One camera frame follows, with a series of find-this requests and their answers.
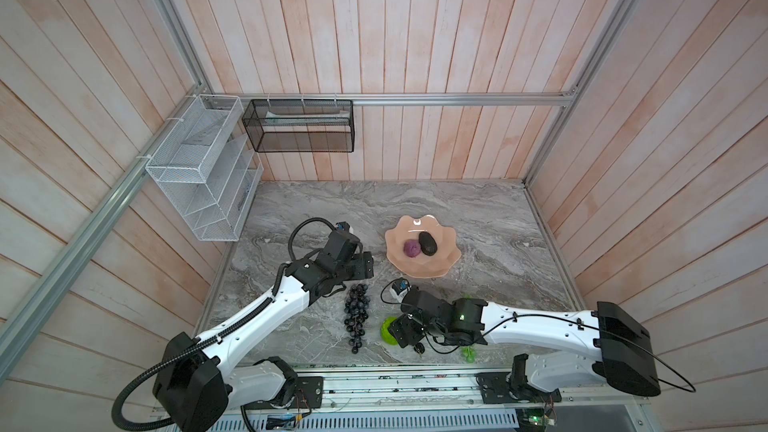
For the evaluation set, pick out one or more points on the black wire mesh basket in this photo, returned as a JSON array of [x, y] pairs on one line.
[[300, 125]]

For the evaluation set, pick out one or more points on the white wire mesh shelf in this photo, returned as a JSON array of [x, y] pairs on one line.
[[205, 171]]

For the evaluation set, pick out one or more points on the purple fake fig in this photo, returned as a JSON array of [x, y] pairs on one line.
[[412, 248]]

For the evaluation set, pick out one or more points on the peach scalloped fruit bowl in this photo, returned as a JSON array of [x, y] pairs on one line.
[[422, 266]]

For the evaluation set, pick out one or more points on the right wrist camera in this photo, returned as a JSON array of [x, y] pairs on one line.
[[399, 288]]

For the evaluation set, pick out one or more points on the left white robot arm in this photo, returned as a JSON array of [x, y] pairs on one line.
[[197, 381]]

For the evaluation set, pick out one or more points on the aluminium front rail frame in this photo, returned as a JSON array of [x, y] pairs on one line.
[[400, 389]]

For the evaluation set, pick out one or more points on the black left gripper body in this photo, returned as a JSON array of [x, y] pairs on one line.
[[360, 267]]

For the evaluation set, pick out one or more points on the green grape bunch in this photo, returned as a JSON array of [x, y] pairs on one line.
[[469, 354]]

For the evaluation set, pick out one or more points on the dark purple grape bunch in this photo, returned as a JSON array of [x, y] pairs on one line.
[[356, 307]]

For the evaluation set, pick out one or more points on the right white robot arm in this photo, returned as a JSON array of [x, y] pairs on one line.
[[601, 346]]

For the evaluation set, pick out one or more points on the green circuit board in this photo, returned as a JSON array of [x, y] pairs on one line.
[[531, 420]]

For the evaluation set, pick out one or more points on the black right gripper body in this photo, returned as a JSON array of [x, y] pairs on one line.
[[410, 327]]

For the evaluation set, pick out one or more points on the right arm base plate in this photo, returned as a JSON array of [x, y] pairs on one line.
[[500, 388]]

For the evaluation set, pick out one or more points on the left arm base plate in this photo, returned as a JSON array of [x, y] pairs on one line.
[[304, 394]]

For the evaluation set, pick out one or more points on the green fake lime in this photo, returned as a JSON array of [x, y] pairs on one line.
[[385, 333]]

